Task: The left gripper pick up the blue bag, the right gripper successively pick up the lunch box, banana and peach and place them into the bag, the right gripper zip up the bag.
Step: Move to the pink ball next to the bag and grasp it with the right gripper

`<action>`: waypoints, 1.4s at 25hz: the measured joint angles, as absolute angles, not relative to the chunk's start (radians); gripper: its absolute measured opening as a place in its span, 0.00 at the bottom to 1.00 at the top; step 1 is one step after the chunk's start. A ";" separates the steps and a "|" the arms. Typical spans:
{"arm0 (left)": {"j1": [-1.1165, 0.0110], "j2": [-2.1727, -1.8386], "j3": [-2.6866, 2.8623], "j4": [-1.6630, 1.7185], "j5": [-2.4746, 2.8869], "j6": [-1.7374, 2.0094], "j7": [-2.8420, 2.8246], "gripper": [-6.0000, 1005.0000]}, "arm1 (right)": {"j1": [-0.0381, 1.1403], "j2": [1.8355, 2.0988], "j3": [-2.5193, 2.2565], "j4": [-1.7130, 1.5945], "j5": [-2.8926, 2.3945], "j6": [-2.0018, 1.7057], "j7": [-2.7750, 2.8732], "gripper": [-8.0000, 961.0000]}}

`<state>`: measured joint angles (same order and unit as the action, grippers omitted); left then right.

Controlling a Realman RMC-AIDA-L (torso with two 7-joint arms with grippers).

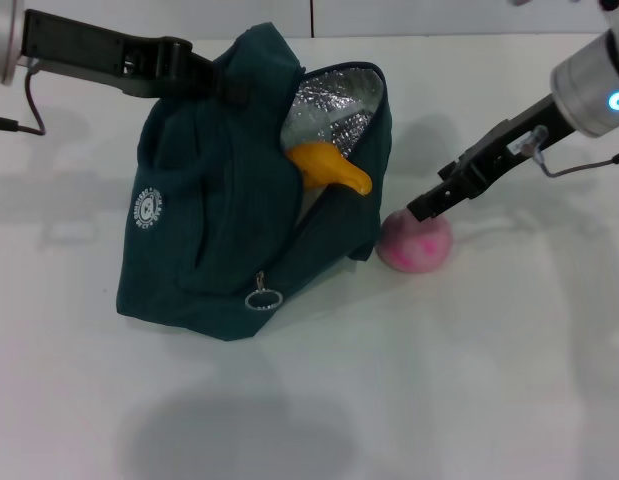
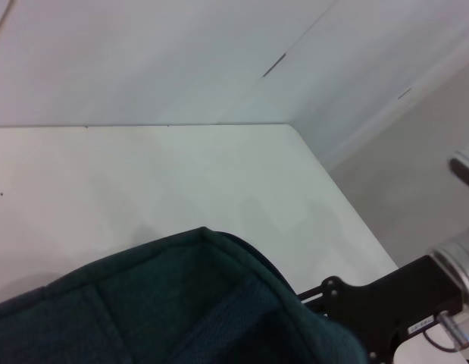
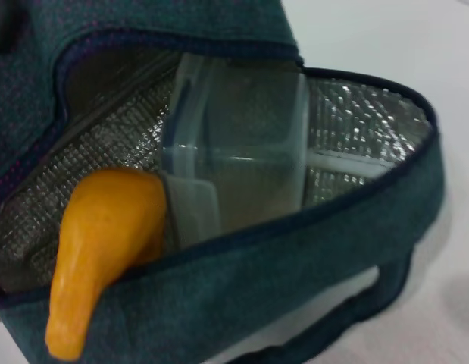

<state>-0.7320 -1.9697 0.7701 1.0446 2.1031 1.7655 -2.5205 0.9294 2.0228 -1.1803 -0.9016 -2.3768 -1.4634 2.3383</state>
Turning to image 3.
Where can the dark teal insulated lunch bag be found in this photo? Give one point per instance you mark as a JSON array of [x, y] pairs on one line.
[[219, 295]]

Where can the yellow banana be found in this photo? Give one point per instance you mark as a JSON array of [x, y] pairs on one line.
[[101, 235]]

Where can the clear plastic food container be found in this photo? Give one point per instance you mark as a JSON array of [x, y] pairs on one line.
[[249, 151]]

